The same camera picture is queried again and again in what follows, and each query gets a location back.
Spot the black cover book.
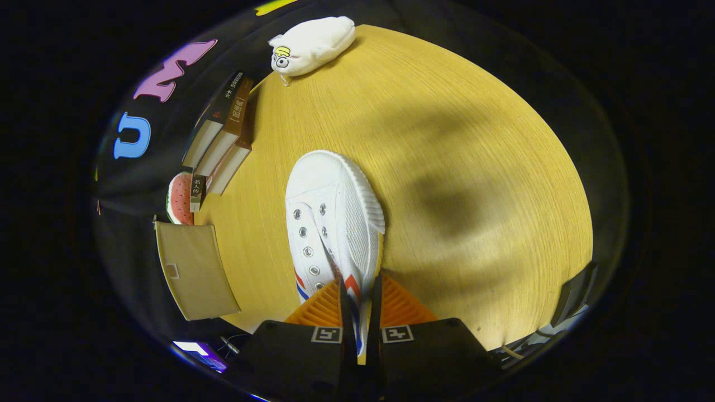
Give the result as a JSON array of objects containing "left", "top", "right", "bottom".
[{"left": 182, "top": 71, "right": 245, "bottom": 169}]

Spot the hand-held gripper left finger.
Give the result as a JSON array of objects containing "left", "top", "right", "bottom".
[{"left": 240, "top": 277, "right": 359, "bottom": 402}]

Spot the watermelon slice toy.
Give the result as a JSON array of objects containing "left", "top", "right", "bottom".
[{"left": 166, "top": 172, "right": 195, "bottom": 226}]

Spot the beige fabric storage box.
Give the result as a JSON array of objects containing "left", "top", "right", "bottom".
[{"left": 155, "top": 222, "right": 242, "bottom": 322}]

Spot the brown cover book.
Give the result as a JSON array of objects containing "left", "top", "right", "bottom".
[
  {"left": 208, "top": 92, "right": 258, "bottom": 196},
  {"left": 196, "top": 78, "right": 255, "bottom": 178}
]

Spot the computer monitor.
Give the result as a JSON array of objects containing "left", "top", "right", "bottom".
[{"left": 172, "top": 341, "right": 228, "bottom": 374}]

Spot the white portrait cover book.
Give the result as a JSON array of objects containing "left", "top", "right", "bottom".
[{"left": 190, "top": 174, "right": 207, "bottom": 213}]

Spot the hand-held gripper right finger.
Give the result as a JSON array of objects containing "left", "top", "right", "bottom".
[{"left": 366, "top": 272, "right": 503, "bottom": 402}]

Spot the white plush toy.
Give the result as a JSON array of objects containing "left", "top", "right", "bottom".
[{"left": 268, "top": 16, "right": 356, "bottom": 84}]

